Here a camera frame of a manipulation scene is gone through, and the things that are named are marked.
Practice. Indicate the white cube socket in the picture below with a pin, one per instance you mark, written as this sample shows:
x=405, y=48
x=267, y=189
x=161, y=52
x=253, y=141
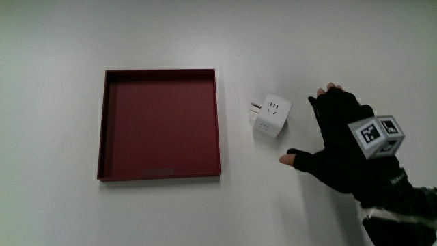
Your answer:
x=272, y=115

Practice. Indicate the person's right forearm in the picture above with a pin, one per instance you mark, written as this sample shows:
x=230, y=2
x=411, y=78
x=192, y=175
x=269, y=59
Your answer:
x=401, y=218

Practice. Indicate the dark red square tray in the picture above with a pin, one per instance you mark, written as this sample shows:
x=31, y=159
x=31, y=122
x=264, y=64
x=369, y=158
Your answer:
x=158, y=124

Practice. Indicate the person's right hand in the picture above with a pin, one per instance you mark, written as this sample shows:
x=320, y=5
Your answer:
x=336, y=160

